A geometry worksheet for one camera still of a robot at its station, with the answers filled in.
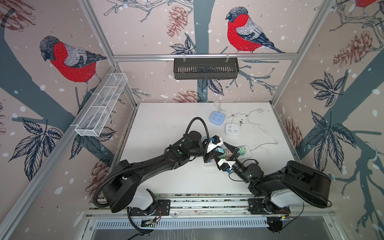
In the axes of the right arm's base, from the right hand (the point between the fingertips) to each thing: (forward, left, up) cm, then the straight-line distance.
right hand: (220, 148), depth 76 cm
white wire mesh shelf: (+4, +62, +15) cm, 64 cm away
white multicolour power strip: (+5, -19, -16) cm, 25 cm away
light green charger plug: (+5, -14, -11) cm, 19 cm away
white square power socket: (+25, -11, -16) cm, 32 cm away
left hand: (-2, 0, +2) cm, 3 cm away
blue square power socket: (+33, -1, -14) cm, 35 cm away
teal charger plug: (-2, -1, +1) cm, 2 cm away
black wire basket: (+57, +8, +13) cm, 59 cm away
